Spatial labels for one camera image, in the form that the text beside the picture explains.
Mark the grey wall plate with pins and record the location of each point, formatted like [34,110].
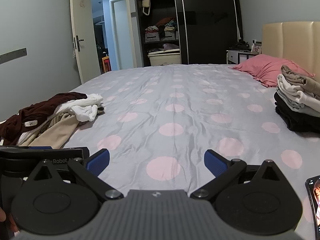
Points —
[7,57]

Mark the pink pillow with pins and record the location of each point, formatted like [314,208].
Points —
[265,69]

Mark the dark maroon shirt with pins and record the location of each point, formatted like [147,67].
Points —
[33,116]

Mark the black folded garment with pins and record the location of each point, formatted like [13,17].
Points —
[296,122]

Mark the tan folded garment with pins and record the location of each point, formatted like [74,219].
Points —
[307,83]

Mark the beige garment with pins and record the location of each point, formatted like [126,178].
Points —
[55,132]

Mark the white folded garment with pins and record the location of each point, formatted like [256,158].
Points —
[300,98]

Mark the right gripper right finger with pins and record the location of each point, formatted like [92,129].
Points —
[226,172]

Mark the white crumpled garment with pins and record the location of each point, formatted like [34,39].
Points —
[83,109]

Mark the white bedroom door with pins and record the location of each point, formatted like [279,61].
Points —
[84,39]

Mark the white nightstand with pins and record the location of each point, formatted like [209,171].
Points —
[238,56]

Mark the cream storage bin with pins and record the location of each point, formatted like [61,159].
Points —
[165,57]

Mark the dark wardrobe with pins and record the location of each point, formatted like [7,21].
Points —
[205,29]

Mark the polka dot bed sheet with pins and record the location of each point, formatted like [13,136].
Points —
[159,121]

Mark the smartphone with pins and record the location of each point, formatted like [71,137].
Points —
[312,186]

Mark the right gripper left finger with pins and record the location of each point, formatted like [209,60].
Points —
[86,172]

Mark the beige padded headboard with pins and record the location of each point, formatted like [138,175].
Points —
[295,41]

